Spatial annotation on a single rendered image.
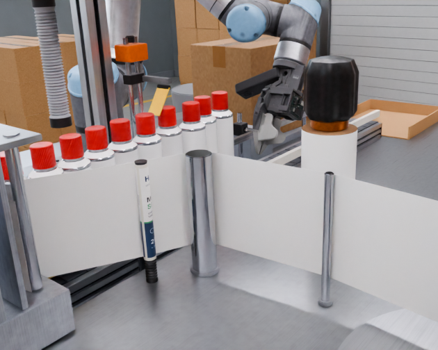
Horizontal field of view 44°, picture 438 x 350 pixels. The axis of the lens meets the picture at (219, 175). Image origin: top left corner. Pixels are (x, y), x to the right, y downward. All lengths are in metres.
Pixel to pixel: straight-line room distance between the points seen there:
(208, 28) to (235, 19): 3.78
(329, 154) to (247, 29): 0.38
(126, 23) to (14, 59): 2.93
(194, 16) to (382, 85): 2.04
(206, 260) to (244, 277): 0.06
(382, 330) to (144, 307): 0.31
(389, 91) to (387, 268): 5.06
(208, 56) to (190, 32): 3.47
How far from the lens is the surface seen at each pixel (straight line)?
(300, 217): 0.73
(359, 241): 0.69
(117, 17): 1.35
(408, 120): 1.89
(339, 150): 0.85
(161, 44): 7.79
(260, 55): 1.52
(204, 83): 1.64
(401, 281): 0.69
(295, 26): 1.24
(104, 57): 1.03
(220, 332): 0.70
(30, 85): 4.29
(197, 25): 4.98
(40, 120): 4.35
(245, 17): 1.11
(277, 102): 1.20
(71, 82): 1.27
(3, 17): 6.64
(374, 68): 5.77
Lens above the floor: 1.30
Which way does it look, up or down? 20 degrees down
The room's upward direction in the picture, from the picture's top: 3 degrees counter-clockwise
